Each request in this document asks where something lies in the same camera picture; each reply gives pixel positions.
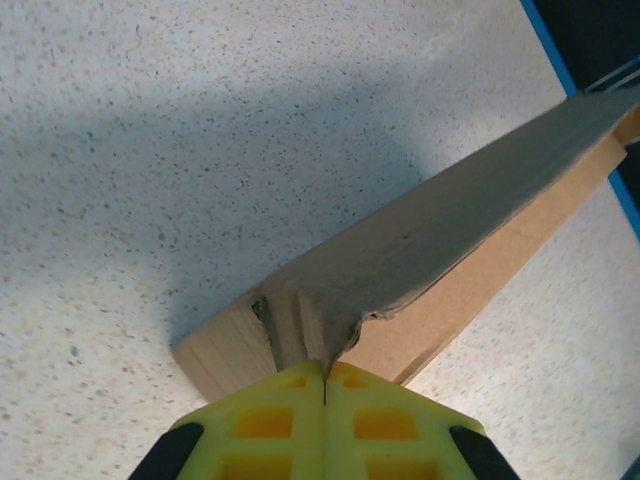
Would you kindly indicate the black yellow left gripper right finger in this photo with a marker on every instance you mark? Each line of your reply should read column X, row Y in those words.
column 380, row 400

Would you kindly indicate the blue table edge border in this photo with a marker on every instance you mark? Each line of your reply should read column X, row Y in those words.
column 547, row 45

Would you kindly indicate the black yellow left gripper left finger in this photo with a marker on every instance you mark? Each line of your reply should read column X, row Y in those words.
column 270, row 400

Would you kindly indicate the brown cardboard paper box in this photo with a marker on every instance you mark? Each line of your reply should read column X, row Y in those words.
column 425, row 240

